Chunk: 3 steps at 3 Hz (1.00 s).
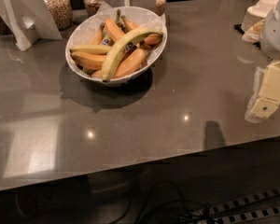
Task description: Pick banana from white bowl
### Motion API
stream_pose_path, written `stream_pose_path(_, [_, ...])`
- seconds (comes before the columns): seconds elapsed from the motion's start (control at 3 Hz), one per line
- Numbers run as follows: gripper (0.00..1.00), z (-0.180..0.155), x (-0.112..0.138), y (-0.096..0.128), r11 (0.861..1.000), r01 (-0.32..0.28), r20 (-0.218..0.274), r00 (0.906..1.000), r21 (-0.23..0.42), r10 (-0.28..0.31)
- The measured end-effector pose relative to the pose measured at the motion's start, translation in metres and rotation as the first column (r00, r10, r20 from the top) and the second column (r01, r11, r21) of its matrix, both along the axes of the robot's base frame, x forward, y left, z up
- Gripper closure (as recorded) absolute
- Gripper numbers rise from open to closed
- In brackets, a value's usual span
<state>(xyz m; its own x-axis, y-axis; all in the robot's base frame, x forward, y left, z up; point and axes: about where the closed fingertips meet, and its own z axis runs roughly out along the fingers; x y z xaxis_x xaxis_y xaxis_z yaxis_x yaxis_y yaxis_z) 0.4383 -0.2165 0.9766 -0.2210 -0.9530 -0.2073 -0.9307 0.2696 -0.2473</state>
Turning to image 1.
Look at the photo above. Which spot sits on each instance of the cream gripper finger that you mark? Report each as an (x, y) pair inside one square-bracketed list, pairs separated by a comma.
[(249, 116), (268, 100)]

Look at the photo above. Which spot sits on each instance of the orange banana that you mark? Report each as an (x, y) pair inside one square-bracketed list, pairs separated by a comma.
[(111, 28), (151, 40), (90, 61), (130, 64)]

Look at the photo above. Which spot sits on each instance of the long greenish yellow banana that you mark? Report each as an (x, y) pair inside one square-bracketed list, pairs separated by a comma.
[(121, 47)]

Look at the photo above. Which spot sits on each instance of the glass jar behind bowl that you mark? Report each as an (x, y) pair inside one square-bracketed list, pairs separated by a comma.
[(160, 7)]

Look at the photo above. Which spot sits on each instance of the orange banana right side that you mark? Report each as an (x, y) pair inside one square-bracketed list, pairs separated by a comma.
[(151, 40)]

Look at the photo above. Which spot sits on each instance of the orange banana bottom right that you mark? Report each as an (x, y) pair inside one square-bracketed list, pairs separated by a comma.
[(130, 64)]

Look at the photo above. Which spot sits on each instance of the black item near plates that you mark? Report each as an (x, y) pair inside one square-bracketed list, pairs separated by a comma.
[(238, 28)]

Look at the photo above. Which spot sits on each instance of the orange banana top centre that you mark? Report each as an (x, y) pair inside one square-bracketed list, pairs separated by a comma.
[(111, 28)]

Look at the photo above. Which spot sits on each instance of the white bowl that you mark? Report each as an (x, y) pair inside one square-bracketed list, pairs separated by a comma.
[(82, 36)]

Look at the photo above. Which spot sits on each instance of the small banana upper left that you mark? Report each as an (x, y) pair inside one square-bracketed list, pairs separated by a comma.
[(97, 37)]

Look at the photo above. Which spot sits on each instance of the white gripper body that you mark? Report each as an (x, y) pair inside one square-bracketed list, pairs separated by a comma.
[(276, 36)]

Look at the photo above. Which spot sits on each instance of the glass jar of nuts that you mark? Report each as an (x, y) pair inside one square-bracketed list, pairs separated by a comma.
[(61, 12)]

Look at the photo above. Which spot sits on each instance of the black white striped strip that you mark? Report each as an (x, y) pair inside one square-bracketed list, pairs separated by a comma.
[(236, 211)]

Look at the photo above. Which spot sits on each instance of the stack of white plates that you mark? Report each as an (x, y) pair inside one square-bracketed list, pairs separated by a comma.
[(257, 12)]

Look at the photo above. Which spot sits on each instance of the orange banana left lower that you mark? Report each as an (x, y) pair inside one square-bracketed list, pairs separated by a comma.
[(90, 61)]

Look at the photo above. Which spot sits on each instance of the glass jar dark snacks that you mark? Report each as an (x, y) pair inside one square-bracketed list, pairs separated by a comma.
[(91, 6)]

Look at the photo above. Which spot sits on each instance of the yellow banana left upper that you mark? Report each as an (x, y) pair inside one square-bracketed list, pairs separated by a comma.
[(91, 49)]

